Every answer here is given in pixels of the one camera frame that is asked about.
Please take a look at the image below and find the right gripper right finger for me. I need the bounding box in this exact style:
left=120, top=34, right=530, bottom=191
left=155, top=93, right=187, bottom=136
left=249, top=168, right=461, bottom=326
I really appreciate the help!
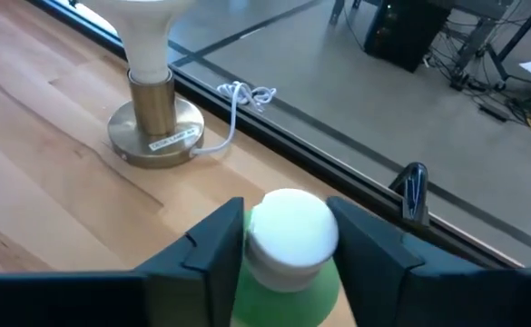
left=327, top=195, right=484, bottom=327

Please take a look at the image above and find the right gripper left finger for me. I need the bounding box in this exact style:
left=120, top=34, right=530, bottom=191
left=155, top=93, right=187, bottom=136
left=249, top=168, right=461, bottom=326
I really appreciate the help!
left=135, top=197, right=247, bottom=327

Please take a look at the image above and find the green paint bottle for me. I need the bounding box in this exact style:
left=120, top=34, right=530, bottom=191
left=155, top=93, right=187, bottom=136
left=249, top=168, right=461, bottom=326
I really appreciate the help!
left=231, top=188, right=357, bottom=327

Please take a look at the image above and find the black computer tower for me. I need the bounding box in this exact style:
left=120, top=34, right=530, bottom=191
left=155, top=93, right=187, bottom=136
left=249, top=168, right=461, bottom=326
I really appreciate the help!
left=363, top=0, right=452, bottom=74

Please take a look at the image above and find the white lamp cable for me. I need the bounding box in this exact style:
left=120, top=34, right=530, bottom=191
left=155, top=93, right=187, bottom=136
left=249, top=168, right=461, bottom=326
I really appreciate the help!
left=190, top=80, right=278, bottom=158

